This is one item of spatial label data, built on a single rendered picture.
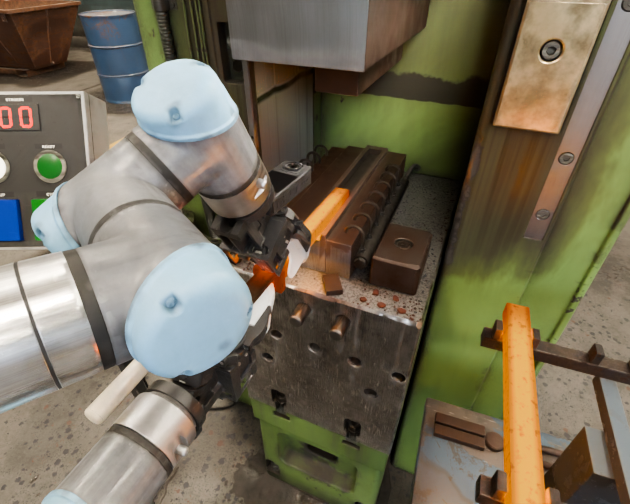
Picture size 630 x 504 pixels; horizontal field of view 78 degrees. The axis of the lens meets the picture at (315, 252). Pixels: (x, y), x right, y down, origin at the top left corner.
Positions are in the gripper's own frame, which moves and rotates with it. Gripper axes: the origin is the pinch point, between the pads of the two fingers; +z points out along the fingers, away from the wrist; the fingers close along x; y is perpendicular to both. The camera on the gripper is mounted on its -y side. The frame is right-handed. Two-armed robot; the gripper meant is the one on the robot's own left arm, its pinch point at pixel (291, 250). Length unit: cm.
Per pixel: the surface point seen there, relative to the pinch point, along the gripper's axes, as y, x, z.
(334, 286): 1.0, 6.3, 9.1
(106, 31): -245, -363, 165
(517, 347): 4.9, 34.3, -0.5
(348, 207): -16.1, 2.8, 11.2
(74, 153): -3.9, -42.3, -9.1
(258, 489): 51, -15, 87
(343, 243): -5.8, 6.1, 5.4
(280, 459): 39, -9, 75
